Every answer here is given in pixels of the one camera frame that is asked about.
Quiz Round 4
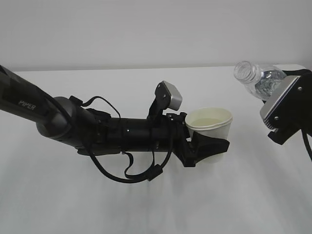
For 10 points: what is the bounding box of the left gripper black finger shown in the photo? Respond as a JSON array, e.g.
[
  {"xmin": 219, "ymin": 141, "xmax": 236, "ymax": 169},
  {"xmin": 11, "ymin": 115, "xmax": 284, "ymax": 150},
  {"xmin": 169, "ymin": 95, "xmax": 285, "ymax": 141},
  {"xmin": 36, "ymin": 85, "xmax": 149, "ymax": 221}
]
[{"xmin": 190, "ymin": 132, "xmax": 230, "ymax": 163}]

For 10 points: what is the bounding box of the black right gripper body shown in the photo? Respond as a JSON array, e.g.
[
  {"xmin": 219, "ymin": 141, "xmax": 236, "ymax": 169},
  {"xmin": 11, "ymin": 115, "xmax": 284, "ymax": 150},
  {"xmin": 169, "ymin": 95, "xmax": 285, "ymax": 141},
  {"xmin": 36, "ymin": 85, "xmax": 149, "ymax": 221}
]
[{"xmin": 268, "ymin": 69, "xmax": 312, "ymax": 145}]

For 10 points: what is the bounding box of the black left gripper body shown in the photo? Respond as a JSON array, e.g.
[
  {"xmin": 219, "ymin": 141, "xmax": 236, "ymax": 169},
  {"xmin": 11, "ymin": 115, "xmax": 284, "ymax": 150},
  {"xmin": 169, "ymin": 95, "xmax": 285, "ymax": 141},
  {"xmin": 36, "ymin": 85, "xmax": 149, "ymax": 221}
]
[{"xmin": 151, "ymin": 112, "xmax": 195, "ymax": 168}]

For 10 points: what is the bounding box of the white paper cup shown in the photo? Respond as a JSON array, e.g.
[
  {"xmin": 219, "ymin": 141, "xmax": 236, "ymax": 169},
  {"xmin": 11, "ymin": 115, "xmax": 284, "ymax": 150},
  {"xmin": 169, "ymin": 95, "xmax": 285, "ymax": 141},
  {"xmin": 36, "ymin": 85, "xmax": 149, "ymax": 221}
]
[{"xmin": 185, "ymin": 107, "xmax": 234, "ymax": 164}]

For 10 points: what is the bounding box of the clear plastic water bottle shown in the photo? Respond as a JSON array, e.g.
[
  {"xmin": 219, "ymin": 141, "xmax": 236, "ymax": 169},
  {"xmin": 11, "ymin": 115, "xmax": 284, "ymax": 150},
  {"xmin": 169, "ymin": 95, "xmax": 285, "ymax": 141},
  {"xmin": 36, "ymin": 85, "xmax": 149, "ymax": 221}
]
[{"xmin": 234, "ymin": 61, "xmax": 286, "ymax": 101}]

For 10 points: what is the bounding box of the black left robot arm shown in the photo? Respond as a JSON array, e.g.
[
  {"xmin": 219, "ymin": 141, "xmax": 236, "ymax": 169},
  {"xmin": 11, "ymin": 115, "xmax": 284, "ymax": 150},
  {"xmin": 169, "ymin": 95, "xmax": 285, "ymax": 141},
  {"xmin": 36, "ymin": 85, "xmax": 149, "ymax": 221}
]
[{"xmin": 0, "ymin": 67, "xmax": 230, "ymax": 167}]

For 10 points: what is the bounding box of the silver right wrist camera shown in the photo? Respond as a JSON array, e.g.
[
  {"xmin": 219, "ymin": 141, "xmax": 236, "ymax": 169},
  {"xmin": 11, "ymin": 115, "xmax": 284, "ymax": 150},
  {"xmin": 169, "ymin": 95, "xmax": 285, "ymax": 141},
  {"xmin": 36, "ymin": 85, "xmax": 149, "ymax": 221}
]
[{"xmin": 260, "ymin": 75, "xmax": 300, "ymax": 130}]

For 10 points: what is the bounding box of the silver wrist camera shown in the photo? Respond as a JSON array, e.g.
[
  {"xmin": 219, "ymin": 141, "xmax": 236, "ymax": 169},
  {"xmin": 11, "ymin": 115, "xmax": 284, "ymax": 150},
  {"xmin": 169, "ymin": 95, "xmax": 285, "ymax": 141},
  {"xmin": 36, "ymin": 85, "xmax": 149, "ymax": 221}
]
[
  {"xmin": 147, "ymin": 80, "xmax": 183, "ymax": 120},
  {"xmin": 260, "ymin": 75, "xmax": 300, "ymax": 130}
]

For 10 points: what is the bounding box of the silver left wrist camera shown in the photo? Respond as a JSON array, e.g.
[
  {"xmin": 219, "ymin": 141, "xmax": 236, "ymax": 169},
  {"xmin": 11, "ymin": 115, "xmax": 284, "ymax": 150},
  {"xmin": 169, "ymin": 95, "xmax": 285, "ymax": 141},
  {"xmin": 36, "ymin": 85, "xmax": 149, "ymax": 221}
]
[{"xmin": 147, "ymin": 80, "xmax": 183, "ymax": 120}]

